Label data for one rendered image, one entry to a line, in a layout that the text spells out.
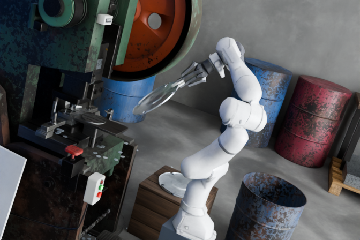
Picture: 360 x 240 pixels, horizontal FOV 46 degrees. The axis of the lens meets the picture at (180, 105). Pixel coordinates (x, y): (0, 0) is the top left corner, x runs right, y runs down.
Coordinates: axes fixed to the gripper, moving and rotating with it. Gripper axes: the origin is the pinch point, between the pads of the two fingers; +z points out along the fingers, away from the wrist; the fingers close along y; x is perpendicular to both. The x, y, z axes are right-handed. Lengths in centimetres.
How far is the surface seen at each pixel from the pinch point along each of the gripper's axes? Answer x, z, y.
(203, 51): -308, -28, -68
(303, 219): -70, -23, -172
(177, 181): -23, 35, -61
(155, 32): -22.8, -2.7, 26.2
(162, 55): -16.0, 0.4, 14.2
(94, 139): 13, 50, 2
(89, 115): 4.2, 47.8, 11.4
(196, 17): -15.2, -26.5, 22.3
